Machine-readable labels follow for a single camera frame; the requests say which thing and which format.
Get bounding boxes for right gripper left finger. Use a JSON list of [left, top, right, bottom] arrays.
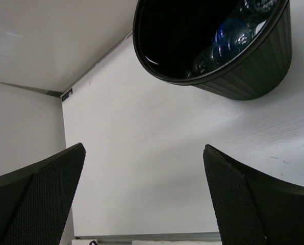
[[0, 143, 86, 244]]

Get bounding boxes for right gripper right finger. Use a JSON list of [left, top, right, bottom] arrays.
[[203, 144, 304, 244]]

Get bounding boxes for clear unlabeled plastic bottle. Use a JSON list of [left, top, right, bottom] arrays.
[[185, 1, 277, 78]]

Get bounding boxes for Pocari Sweat clear bottle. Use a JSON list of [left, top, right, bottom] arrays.
[[212, 18, 265, 60]]

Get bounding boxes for black plastic trash bin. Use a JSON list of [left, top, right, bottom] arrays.
[[133, 1, 292, 101]]

